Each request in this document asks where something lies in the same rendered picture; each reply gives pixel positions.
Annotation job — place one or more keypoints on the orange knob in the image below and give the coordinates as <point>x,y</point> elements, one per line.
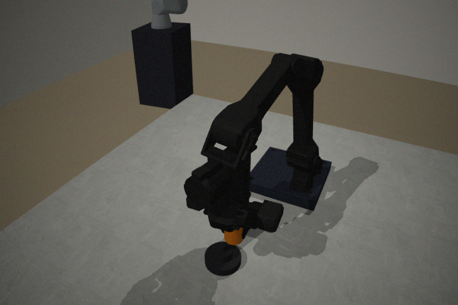
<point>234,237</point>

